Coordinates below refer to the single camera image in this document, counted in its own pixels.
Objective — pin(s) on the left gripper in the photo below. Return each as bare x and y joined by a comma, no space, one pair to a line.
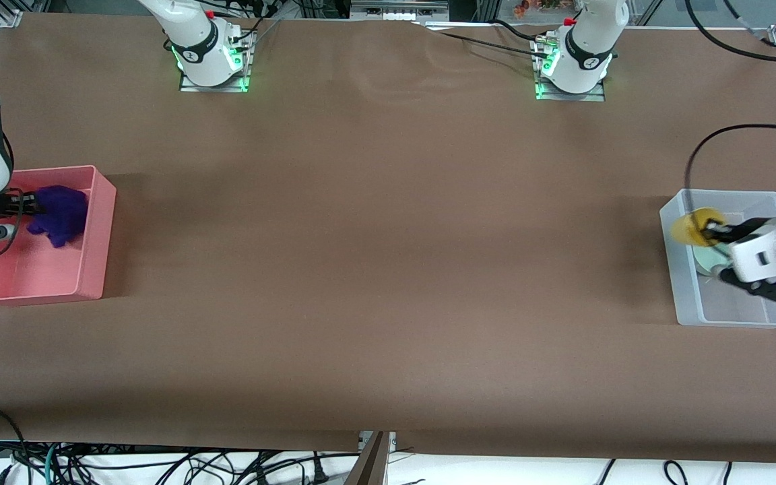
737,230

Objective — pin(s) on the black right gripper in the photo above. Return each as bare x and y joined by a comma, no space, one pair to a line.
7,204

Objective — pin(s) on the green ceramic bowl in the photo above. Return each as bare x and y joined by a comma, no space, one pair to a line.
710,259

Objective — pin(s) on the purple microfibre cloth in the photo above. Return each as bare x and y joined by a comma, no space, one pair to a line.
61,214

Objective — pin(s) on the yellow plastic cup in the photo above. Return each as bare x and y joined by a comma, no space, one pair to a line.
688,229

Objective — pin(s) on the translucent clear plastic bin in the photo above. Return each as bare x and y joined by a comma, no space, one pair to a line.
731,306

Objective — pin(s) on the pink plastic bin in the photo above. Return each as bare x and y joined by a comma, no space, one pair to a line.
58,276

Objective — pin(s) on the white power strip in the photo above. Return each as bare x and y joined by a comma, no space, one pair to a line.
398,11

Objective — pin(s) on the aluminium frame profile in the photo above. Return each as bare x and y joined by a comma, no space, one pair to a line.
7,15

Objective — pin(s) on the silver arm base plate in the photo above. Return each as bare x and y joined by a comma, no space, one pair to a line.
246,81
600,94

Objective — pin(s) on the grey metal post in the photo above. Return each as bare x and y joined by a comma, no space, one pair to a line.
369,461

